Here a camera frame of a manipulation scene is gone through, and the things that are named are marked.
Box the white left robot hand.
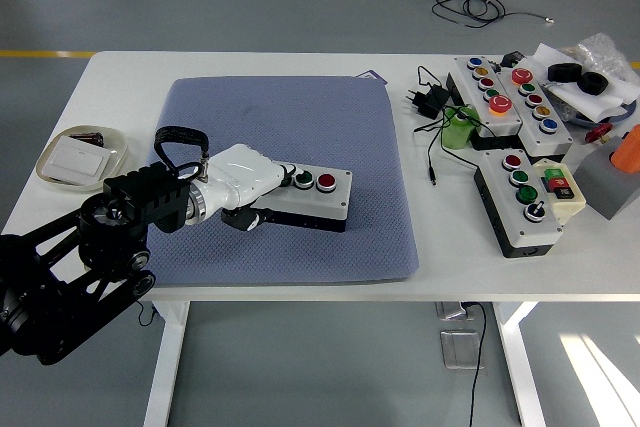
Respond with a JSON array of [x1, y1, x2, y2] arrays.
[[199, 143, 301, 234]]

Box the grey four-button control box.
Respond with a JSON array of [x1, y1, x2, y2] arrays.
[[472, 148, 564, 259], [249, 162, 354, 233]]

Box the grey five-button control box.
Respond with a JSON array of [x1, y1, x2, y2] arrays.
[[444, 55, 525, 151], [494, 65, 575, 158]]

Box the grey-blue textured mat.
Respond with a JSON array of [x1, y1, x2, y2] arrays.
[[147, 75, 419, 287]]

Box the white oval dish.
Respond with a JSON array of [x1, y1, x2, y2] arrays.
[[35, 124, 129, 193]]

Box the small dark brown object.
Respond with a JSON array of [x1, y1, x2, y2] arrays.
[[67, 131, 106, 147]]

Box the purple card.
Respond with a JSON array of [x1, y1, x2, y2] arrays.
[[353, 69, 390, 87]]

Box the black power adapter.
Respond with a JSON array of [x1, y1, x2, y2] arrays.
[[402, 84, 451, 121]]

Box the white table leg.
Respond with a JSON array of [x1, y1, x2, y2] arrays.
[[142, 300, 191, 427], [492, 300, 546, 427]]

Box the green plastic bottle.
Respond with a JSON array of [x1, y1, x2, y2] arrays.
[[439, 104, 481, 151]]

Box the metal floor socket plate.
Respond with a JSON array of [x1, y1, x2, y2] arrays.
[[434, 300, 471, 321], [439, 329, 485, 371]]

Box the red knob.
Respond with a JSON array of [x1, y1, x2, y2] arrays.
[[585, 122, 614, 144]]

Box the grey wedge block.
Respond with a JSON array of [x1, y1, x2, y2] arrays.
[[571, 135, 640, 221]]

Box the white foam sheet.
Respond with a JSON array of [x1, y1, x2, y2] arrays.
[[529, 42, 640, 121]]

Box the clear bubble wrap bag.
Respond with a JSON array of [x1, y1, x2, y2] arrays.
[[562, 32, 640, 86]]

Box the orange cylinder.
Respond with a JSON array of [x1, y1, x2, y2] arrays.
[[609, 124, 640, 173]]

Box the blue-grey round plate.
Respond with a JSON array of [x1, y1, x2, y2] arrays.
[[564, 96, 639, 127]]

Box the white wall switch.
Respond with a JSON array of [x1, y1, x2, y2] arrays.
[[40, 135, 112, 183]]

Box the small black cable loop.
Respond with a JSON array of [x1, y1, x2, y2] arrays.
[[135, 299, 159, 327]]

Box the black adapter cord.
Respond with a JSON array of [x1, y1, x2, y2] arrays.
[[412, 64, 485, 187]]

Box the black cable under table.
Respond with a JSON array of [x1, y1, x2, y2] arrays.
[[459, 300, 489, 427]]

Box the black foam ring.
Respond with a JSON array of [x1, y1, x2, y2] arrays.
[[579, 71, 611, 96], [546, 62, 584, 83]]

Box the cream three-button switch box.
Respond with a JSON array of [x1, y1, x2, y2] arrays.
[[530, 157, 587, 226]]

